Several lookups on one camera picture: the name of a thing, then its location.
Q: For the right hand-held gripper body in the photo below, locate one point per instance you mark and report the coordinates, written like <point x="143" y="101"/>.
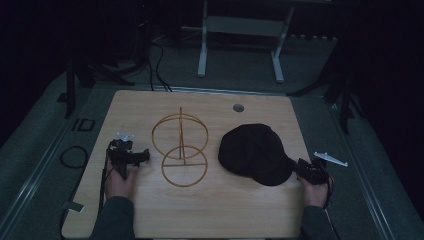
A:
<point x="316" y="170"/>

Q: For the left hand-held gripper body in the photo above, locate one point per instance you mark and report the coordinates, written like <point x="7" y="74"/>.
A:
<point x="121" y="155"/>

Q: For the black cap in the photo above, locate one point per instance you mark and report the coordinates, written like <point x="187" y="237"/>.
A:
<point x="255" y="153"/>

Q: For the person's right hand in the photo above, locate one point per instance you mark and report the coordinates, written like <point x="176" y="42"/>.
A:
<point x="315" y="193"/>

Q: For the person's left hand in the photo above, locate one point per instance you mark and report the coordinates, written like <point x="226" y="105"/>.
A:
<point x="120" y="184"/>

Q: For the black tripod stand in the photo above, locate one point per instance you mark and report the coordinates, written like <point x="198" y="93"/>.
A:
<point x="70" y="90"/>
<point x="345" y="100"/>

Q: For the grey table grommet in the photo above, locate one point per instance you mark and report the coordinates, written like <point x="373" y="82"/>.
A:
<point x="238" y="107"/>

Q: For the white metal table frame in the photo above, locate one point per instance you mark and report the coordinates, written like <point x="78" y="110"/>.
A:
<point x="241" y="25"/>

